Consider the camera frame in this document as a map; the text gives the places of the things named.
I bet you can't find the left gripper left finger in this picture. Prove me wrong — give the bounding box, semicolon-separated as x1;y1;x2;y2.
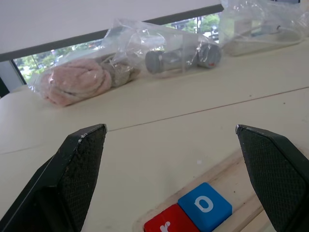
0;124;108;232

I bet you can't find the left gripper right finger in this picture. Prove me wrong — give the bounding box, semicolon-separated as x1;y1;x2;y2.
235;124;309;232

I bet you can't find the blue letter tile o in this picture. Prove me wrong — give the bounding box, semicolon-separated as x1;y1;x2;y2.
178;182;233;232

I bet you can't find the red letter tile r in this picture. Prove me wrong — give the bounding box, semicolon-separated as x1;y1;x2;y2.
143;203;201;232

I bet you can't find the wooden letter tile rack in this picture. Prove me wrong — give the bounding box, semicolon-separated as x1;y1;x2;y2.
132;151;271;232

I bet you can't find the pink fluffy cloth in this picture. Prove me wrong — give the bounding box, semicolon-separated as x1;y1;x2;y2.
41;59;113;107

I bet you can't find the clear plastic bag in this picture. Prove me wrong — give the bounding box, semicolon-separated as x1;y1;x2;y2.
27;54;143;107
218;0;309;58
101;18;223;78

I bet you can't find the beige knitted cloth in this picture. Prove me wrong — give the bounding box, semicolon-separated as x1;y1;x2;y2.
100;54;142;87

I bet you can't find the bag with pink cloth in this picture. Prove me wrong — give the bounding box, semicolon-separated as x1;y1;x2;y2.
0;4;224;97

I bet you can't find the grey dumbbell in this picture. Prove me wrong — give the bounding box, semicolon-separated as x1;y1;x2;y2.
144;43;222;74

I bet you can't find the white roller blind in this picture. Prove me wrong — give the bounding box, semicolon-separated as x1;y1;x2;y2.
0;0;223;56

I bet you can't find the white cable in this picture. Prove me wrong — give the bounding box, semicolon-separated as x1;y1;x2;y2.
230;25;305;50

